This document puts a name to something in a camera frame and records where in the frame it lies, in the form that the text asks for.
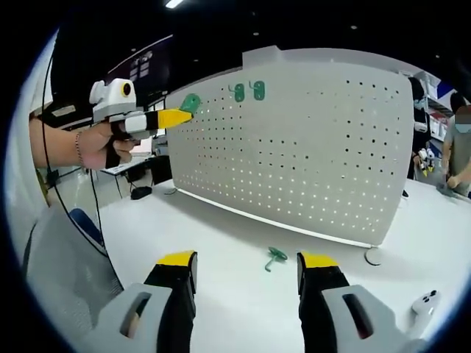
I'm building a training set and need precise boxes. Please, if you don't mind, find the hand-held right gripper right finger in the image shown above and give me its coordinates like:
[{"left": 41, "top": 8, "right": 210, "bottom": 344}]
[{"left": 296, "top": 251, "right": 406, "bottom": 353}]

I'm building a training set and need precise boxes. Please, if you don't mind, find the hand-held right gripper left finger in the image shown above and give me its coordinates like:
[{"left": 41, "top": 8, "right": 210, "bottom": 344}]
[{"left": 93, "top": 249, "right": 199, "bottom": 353}]

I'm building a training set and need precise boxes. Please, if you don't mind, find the green hook assembly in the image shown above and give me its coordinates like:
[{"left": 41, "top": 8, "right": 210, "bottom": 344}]
[
  {"left": 179, "top": 93, "right": 202, "bottom": 114},
  {"left": 227, "top": 82, "right": 247, "bottom": 104},
  {"left": 263, "top": 246, "right": 288, "bottom": 273},
  {"left": 249, "top": 79, "right": 266, "bottom": 102}
]

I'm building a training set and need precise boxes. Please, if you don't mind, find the white perforated mounting plate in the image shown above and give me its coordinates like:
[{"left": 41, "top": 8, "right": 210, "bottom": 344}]
[{"left": 163, "top": 58, "right": 415, "bottom": 268}]

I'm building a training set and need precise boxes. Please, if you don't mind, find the person's left hand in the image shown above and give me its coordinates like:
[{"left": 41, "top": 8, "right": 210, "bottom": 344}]
[{"left": 75, "top": 119, "right": 135, "bottom": 171}]

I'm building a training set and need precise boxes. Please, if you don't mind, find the black computer mouse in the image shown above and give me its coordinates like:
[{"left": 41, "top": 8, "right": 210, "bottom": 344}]
[{"left": 130, "top": 186, "right": 153, "bottom": 202}]

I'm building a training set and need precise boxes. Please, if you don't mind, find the white game controller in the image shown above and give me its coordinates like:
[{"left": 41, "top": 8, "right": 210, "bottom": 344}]
[{"left": 410, "top": 288, "right": 442, "bottom": 317}]

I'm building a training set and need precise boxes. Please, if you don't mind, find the dark grey cloth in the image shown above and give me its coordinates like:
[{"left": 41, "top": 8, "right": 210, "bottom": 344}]
[{"left": 436, "top": 183, "right": 461, "bottom": 200}]

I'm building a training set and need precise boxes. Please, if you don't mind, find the large black wall display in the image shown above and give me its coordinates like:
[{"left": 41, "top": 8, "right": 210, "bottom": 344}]
[{"left": 106, "top": 35, "right": 174, "bottom": 111}]

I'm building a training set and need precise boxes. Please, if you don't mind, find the silver chain bracelet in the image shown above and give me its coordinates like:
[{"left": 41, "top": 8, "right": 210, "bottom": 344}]
[{"left": 74, "top": 131, "right": 86, "bottom": 166}]

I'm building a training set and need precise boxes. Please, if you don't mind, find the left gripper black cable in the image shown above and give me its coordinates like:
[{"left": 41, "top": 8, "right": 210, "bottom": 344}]
[{"left": 40, "top": 51, "right": 111, "bottom": 258}]

